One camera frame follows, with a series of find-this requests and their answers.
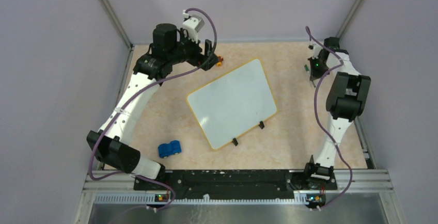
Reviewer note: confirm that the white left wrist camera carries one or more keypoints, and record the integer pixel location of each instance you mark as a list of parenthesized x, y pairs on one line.
[(192, 24)]

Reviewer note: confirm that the aluminium frame rail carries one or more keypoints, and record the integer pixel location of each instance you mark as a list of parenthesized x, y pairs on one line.
[(362, 196)]

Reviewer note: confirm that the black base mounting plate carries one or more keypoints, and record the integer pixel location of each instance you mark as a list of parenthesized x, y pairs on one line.
[(241, 184)]

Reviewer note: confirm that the red toy train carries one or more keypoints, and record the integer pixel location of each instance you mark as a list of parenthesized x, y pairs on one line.
[(219, 62)]

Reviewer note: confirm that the yellow-framed whiteboard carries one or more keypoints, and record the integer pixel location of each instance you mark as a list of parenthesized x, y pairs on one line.
[(233, 104)]

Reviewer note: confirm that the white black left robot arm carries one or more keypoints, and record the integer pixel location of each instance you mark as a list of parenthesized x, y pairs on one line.
[(170, 46)]

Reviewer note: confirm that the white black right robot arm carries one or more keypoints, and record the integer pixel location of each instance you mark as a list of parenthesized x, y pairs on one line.
[(345, 101)]

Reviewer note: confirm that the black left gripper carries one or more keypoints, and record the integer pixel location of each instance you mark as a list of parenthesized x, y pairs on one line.
[(205, 62)]

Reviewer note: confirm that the blue toy car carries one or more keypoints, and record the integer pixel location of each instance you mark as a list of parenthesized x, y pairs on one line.
[(167, 149)]

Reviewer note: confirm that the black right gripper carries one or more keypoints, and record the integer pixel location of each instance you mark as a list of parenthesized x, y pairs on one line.
[(314, 75)]

